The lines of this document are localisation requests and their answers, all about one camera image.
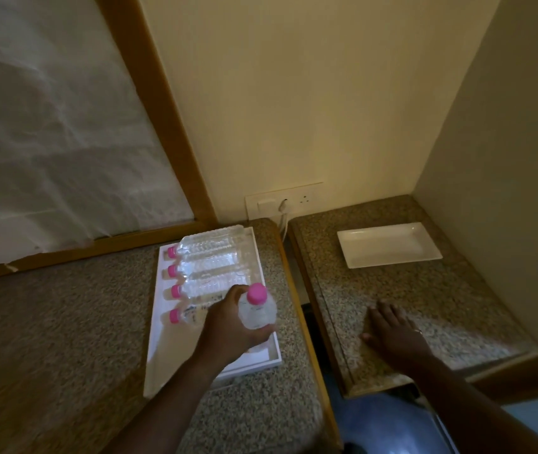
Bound person's left hand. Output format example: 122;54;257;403
195;284;279;372

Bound person's right hand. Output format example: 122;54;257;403
361;301;433;372

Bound clear pink-capped water bottle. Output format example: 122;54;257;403
171;271;255;300
167;225;246;259
168;252;254;279
238;282;279;331
169;300;225;327

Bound person's left forearm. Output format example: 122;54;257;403
109;351;233;454

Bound person's right forearm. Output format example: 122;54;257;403
403;346;538;454

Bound large white rectangular tray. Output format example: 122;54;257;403
143;225;283;399

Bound small white rectangular plate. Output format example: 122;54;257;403
336;222;443;270

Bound white paper window covering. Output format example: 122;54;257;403
0;0;196;269

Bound white plug with cable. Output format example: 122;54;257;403
276;199;293;242

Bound cream wall socket plate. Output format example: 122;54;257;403
245;182;325;221

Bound wooden window frame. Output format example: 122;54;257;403
0;0;219;284

